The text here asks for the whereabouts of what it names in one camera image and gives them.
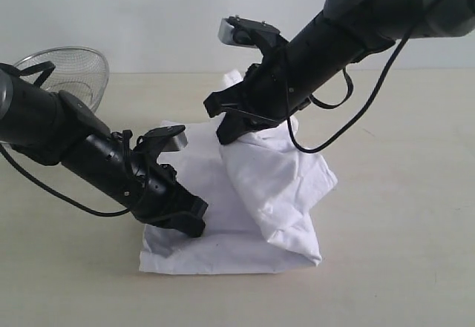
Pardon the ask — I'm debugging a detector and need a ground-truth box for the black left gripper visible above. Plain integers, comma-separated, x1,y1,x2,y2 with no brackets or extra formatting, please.
129,160,209,238

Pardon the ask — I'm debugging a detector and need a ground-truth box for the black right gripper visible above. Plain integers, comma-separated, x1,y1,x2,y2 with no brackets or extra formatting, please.
203,56,315,145

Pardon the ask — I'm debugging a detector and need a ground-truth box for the white t-shirt red lettering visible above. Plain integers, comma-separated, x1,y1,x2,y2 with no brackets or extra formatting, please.
137,69,339,277

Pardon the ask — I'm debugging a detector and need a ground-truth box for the metal wire mesh basket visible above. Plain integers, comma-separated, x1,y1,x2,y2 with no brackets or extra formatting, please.
14,46,110,112

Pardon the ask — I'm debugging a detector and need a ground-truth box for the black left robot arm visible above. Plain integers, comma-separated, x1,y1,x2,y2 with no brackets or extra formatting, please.
1,61,208,238

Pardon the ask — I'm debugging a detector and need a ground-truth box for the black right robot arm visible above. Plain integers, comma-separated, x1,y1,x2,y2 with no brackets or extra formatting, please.
203,0,474,145

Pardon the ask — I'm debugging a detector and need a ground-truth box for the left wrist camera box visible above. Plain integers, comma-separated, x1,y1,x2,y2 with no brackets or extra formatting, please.
134,125,189,161

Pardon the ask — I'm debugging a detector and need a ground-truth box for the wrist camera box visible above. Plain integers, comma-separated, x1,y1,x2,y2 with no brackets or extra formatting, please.
217,16,289,59
134,125,189,161

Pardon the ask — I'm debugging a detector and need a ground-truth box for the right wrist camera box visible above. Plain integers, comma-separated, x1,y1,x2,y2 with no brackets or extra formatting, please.
217,16,289,59

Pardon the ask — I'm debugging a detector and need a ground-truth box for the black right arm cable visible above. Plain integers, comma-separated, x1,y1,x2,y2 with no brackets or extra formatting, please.
284,0,475,154

